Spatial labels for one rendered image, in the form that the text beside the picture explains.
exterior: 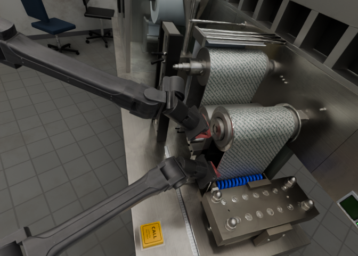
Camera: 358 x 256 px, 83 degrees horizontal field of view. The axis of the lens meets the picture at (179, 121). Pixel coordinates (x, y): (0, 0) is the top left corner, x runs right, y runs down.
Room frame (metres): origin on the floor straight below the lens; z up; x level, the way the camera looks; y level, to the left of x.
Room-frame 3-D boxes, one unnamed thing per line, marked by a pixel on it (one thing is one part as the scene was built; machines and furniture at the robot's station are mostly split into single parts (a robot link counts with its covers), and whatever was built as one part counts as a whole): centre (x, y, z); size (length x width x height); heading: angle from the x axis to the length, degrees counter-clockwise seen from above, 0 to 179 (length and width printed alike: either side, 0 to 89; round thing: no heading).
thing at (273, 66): (0.84, -0.31, 1.34); 0.07 x 0.07 x 0.07; 24
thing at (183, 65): (0.69, 0.04, 1.34); 0.06 x 0.03 x 0.03; 114
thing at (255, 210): (0.39, -0.36, 1.00); 0.40 x 0.16 x 0.06; 114
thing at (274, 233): (0.31, -0.41, 0.97); 0.10 x 0.03 x 0.11; 114
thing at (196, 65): (0.71, -0.02, 1.34); 0.06 x 0.06 x 0.06; 24
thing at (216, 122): (0.49, -0.13, 1.25); 0.07 x 0.02 x 0.07; 24
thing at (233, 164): (0.49, -0.27, 1.11); 0.23 x 0.01 x 0.18; 114
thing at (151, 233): (0.25, 0.01, 0.91); 0.07 x 0.07 x 0.02; 24
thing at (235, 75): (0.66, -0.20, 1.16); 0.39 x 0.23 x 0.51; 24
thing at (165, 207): (1.37, 0.20, 0.88); 2.52 x 0.66 x 0.04; 24
